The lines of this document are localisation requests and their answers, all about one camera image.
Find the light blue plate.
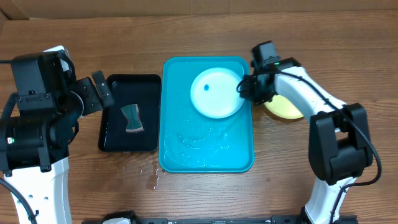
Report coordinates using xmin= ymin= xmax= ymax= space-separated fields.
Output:
xmin=190 ymin=67 xmax=244 ymax=119

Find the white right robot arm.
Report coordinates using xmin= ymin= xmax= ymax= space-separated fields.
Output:
xmin=237 ymin=56 xmax=380 ymax=223

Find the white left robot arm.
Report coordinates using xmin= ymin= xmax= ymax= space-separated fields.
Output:
xmin=1 ymin=45 xmax=114 ymax=223

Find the black rectangular water tray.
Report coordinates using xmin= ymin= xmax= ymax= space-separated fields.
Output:
xmin=98 ymin=74 xmax=161 ymax=152

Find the teal plastic tray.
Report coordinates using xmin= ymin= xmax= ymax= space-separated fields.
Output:
xmin=159 ymin=56 xmax=254 ymax=173

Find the cardboard backdrop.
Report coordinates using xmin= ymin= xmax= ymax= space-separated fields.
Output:
xmin=1 ymin=0 xmax=397 ymax=20

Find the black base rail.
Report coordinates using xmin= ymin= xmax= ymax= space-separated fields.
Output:
xmin=82 ymin=210 xmax=310 ymax=224

